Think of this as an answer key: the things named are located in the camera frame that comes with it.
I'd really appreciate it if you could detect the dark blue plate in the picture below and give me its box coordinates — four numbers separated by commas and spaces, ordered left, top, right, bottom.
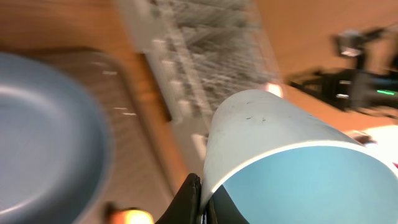
1, 53, 113, 223

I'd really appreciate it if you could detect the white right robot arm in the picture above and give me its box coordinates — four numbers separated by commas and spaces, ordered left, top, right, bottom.
287, 24, 397, 121

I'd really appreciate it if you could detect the light blue cup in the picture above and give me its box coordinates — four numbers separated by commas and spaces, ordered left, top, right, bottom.
200, 90, 397, 224

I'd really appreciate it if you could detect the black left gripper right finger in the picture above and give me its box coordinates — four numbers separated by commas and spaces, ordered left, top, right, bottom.
206, 185, 249, 224

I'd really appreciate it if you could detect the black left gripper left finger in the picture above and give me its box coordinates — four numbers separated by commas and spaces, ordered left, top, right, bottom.
156, 173, 201, 224

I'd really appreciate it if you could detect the grey dishwasher rack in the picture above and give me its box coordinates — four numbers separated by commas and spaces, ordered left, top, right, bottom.
118, 0, 282, 173

